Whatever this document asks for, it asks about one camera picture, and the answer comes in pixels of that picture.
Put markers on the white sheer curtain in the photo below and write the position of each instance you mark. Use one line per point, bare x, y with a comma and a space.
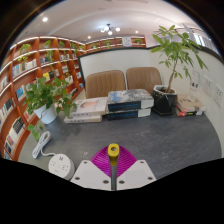
203, 40

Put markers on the wooden shelf unit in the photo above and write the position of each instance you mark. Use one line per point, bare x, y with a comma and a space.
16, 100

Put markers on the thick white book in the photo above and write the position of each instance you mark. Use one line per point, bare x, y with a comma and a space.
83, 118

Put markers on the yellow charger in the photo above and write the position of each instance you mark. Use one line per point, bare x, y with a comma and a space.
113, 151

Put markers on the red and white book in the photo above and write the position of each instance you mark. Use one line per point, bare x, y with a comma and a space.
186, 113

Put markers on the round white power strip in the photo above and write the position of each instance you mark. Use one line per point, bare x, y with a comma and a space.
61, 165

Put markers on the dark book with marbled cover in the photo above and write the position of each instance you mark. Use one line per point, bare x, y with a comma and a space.
130, 98

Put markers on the recessed ceiling lights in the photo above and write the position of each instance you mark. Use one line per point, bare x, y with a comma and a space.
45, 19

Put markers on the tan flat book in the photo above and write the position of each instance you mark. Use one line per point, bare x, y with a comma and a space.
190, 102

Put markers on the dark blue spined book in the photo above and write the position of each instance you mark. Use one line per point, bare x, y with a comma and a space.
128, 114

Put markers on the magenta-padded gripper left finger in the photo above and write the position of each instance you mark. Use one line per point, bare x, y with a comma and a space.
90, 174

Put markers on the tan padded chair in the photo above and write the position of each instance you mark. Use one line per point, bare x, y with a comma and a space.
105, 83
143, 79

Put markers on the clear sign holder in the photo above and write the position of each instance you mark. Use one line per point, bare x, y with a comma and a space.
195, 85

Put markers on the tall plant in black pot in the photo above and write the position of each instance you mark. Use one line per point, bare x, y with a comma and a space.
165, 100

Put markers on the white book with picture cover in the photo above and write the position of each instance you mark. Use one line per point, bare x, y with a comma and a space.
90, 106

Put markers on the cluster ceiling lamp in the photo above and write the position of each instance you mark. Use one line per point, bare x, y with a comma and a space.
109, 29

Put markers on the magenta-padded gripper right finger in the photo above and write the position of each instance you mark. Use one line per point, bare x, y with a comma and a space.
136, 172

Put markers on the white wall socket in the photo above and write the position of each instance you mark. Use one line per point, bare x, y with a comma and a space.
208, 85
218, 95

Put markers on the leafy plant in white pot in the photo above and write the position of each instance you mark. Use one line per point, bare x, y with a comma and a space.
46, 113

